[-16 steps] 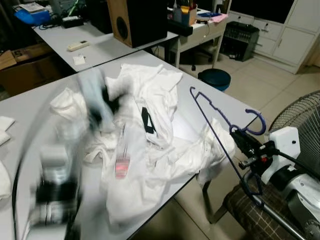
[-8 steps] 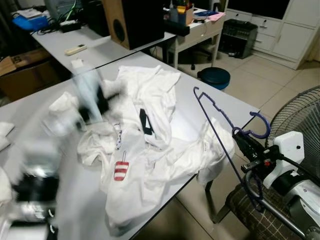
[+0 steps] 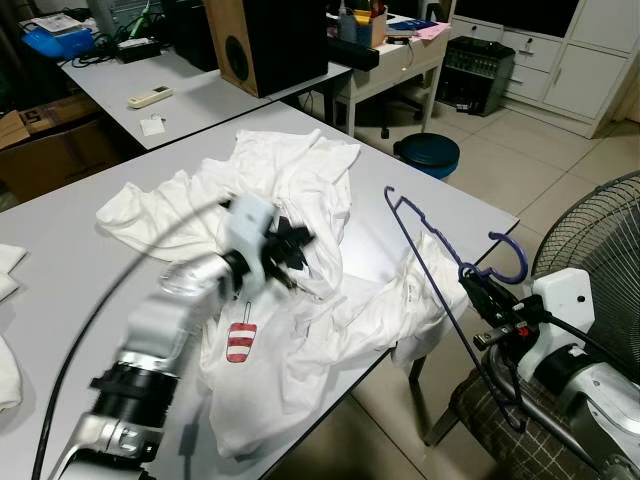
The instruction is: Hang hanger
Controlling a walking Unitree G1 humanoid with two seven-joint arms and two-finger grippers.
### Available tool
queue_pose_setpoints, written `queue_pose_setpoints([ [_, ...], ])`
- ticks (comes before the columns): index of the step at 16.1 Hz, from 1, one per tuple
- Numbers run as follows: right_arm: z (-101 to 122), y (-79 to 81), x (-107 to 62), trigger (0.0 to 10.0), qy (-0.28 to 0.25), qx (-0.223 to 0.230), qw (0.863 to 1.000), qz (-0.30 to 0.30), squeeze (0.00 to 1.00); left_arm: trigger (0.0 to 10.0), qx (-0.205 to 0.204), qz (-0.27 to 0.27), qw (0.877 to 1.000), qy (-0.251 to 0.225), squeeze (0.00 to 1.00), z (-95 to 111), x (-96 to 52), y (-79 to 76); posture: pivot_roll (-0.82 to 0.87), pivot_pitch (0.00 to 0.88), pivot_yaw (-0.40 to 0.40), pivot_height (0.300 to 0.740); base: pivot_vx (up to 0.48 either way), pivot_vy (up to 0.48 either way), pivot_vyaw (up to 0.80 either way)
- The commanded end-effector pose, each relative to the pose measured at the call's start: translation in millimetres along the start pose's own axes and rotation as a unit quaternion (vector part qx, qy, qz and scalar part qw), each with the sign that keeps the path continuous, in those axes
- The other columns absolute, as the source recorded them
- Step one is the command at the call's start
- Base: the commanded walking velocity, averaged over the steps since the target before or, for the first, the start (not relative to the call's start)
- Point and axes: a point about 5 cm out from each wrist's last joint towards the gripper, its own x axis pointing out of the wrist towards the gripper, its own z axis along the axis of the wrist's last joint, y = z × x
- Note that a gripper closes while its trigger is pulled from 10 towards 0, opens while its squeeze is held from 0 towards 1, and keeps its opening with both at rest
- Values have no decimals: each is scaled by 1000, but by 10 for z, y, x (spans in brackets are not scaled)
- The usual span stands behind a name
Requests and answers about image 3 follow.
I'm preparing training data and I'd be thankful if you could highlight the blue plastic tray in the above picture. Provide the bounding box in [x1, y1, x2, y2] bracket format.
[20, 25, 96, 59]

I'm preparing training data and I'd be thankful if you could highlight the wooden loudspeaker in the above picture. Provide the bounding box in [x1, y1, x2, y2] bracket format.
[203, 0, 331, 99]

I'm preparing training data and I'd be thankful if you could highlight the small white paper tag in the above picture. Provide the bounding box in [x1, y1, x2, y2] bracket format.
[140, 115, 168, 137]

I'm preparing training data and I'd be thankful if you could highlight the white t-shirt with colourful print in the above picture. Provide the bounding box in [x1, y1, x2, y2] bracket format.
[198, 240, 473, 461]

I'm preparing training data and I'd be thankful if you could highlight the brown box with black print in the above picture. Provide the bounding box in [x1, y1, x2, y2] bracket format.
[0, 95, 101, 201]

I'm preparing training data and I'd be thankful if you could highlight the white cloth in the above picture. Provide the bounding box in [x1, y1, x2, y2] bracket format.
[0, 243, 29, 301]
[0, 335, 23, 411]

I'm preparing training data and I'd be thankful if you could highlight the black bar-shaped speaker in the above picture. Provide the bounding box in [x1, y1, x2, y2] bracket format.
[328, 38, 381, 71]

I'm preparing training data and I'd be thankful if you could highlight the black floor fan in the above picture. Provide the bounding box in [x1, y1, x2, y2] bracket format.
[530, 170, 640, 381]

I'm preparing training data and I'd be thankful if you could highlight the round blue bin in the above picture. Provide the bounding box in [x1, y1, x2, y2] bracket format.
[393, 132, 461, 181]

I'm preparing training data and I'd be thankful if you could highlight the black electronic unit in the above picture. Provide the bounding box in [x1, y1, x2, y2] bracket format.
[437, 37, 516, 118]

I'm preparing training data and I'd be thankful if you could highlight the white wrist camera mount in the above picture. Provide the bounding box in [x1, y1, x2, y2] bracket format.
[218, 195, 281, 291]
[520, 268, 596, 361]

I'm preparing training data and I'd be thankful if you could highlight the white drawer cabinet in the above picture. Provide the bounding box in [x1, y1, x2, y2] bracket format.
[450, 0, 640, 139]

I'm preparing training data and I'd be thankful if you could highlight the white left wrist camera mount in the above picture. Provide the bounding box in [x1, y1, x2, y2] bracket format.
[218, 195, 281, 291]

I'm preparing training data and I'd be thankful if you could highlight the brown pen holder box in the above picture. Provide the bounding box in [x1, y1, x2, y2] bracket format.
[338, 0, 389, 46]

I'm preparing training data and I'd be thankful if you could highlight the plain white t-shirt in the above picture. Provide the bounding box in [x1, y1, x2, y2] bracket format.
[95, 128, 363, 301]

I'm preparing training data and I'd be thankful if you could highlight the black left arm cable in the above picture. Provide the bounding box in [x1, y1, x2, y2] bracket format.
[30, 198, 233, 480]

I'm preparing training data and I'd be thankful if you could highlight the white remote control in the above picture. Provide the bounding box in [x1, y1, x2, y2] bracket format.
[127, 86, 174, 109]

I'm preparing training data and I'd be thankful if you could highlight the pink paper sheet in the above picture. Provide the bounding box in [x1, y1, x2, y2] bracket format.
[415, 22, 449, 41]

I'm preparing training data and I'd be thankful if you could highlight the black television screen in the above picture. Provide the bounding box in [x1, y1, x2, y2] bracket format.
[452, 0, 581, 41]

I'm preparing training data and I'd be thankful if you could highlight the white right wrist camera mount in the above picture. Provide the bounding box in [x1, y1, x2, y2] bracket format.
[520, 268, 596, 361]

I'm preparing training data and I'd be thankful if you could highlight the blue plastic hanger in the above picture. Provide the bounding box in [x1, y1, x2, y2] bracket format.
[383, 185, 531, 433]

